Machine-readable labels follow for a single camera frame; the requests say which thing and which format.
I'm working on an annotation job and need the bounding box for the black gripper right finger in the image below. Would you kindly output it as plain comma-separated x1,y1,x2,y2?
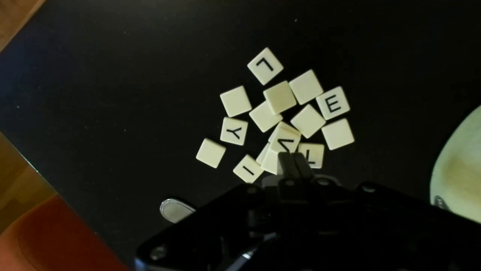
291,153,315,182

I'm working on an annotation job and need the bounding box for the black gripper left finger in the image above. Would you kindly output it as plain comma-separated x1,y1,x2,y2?
276,151,297,183

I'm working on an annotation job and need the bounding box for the cream letter tile Z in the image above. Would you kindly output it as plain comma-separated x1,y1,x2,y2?
267,120,302,155

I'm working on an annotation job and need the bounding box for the yellow bowl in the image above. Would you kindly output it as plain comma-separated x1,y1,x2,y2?
428,103,481,225

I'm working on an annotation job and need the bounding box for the blank cream tile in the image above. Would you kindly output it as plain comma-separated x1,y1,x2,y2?
253,141,284,176
217,84,253,118
287,67,324,105
247,99,284,133
193,136,226,170
288,102,327,139
320,117,356,151
261,79,297,114

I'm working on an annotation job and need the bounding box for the cream letter tile I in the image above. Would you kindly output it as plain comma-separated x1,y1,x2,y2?
231,153,265,185

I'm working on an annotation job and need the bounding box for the cream letter tile Y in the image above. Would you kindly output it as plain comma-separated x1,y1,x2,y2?
217,115,249,147

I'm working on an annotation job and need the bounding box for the cream letter tile E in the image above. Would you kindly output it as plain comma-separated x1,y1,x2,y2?
314,84,351,121

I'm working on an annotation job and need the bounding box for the cream letter tile L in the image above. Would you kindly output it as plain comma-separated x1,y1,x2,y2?
244,45,285,87

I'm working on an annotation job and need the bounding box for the black square side table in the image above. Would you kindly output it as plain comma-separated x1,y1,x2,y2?
0,0,481,271

